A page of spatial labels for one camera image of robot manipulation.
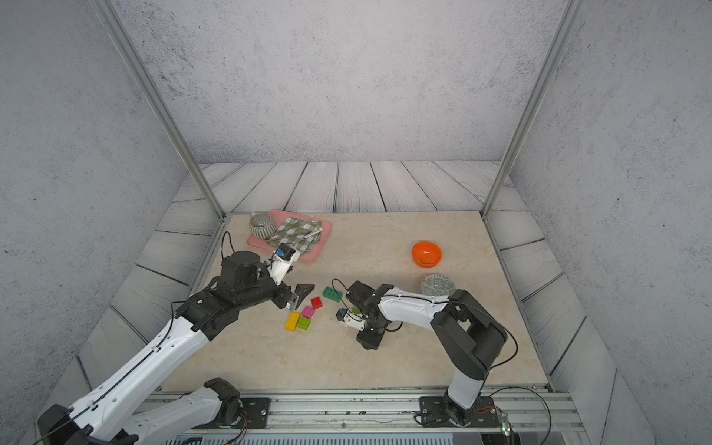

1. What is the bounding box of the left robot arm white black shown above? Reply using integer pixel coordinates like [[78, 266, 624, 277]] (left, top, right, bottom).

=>
[[37, 244, 314, 444]]

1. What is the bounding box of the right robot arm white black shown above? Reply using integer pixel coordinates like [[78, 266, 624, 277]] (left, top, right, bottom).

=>
[[336, 281, 512, 428]]

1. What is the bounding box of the yellow lego brick upper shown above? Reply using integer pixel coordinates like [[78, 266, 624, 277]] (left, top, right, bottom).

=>
[[285, 311, 301, 332]]

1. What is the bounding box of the pink small lego brick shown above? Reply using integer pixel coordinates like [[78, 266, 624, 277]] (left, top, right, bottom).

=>
[[301, 306, 315, 319]]

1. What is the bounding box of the dark green long lego brick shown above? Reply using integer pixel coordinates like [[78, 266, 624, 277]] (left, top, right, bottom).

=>
[[323, 287, 343, 302]]

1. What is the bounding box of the light green small lego brick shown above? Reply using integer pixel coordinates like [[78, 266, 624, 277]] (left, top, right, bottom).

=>
[[297, 316, 311, 330]]

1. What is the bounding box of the pink plastic tray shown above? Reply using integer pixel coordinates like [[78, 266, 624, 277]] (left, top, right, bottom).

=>
[[247, 210, 333, 263]]

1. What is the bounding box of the green checkered cloth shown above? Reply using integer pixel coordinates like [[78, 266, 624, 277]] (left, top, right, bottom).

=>
[[266, 217, 324, 254]]

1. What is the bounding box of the striped ceramic cup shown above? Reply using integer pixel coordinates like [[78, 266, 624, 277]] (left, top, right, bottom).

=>
[[250, 212, 277, 240]]

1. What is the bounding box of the orange plastic bowl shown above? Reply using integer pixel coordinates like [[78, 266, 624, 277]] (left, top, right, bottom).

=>
[[411, 241, 443, 269]]

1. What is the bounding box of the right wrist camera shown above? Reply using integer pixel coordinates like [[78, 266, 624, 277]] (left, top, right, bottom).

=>
[[336, 308, 365, 331]]

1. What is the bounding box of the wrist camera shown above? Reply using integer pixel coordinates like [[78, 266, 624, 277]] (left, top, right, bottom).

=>
[[268, 243, 300, 286], [336, 308, 365, 331]]

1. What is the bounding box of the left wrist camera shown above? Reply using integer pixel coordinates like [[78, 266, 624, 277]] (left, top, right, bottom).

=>
[[268, 243, 300, 286]]

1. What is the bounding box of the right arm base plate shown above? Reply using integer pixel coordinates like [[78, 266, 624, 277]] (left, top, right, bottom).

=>
[[415, 396, 502, 428]]

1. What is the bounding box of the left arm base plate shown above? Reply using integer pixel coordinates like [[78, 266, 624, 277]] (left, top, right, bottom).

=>
[[234, 397, 272, 430]]

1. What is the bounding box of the front aluminium rail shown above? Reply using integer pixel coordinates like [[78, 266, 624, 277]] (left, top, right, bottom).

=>
[[99, 388, 591, 445]]

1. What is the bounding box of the left aluminium frame post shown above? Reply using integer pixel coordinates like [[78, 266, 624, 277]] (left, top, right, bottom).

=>
[[91, 0, 226, 222]]

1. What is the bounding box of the aluminium frame post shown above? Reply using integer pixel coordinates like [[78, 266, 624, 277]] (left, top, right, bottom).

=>
[[91, 0, 226, 222], [480, 0, 585, 221]]

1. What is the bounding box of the right aluminium frame post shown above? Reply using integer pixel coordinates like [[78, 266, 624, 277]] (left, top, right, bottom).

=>
[[480, 0, 585, 221]]

